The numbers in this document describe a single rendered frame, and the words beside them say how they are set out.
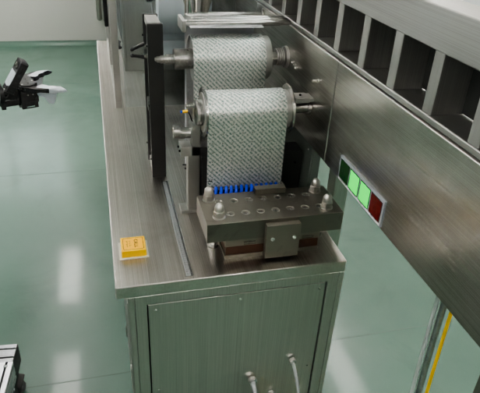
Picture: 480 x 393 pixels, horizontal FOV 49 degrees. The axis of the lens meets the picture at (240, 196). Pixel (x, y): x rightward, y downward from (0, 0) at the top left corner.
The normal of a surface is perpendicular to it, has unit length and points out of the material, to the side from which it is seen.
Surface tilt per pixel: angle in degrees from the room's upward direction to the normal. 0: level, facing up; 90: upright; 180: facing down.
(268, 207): 0
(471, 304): 90
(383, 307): 0
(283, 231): 90
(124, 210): 0
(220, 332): 90
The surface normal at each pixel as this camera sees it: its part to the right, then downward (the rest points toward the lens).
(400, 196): -0.97, 0.08
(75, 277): 0.05, -0.86
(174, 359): 0.25, 0.51
